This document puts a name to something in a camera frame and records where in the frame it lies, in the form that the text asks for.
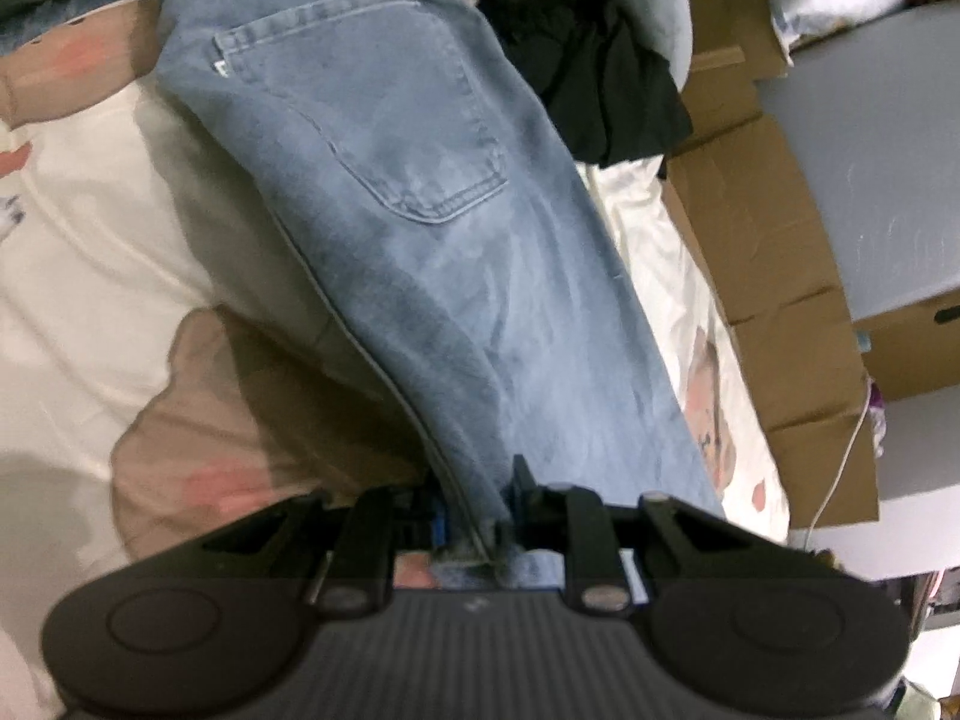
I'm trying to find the blue denim jeans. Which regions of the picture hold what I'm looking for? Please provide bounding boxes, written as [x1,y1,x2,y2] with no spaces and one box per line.
[156,0,719,589]

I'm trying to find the white printed bed sheet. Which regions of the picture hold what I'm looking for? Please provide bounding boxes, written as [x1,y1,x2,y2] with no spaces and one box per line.
[0,0,793,720]

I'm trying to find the brown cardboard box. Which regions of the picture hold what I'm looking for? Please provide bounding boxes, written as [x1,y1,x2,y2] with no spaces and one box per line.
[669,0,958,528]

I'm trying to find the black garment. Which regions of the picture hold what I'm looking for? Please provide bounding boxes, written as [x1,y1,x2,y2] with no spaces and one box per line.
[477,0,693,167]

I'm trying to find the grey-blue storage box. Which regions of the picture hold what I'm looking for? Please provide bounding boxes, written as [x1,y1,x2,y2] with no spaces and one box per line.
[760,0,960,320]

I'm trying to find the white cable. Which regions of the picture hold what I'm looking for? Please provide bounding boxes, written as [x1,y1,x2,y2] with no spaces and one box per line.
[805,377,875,533]

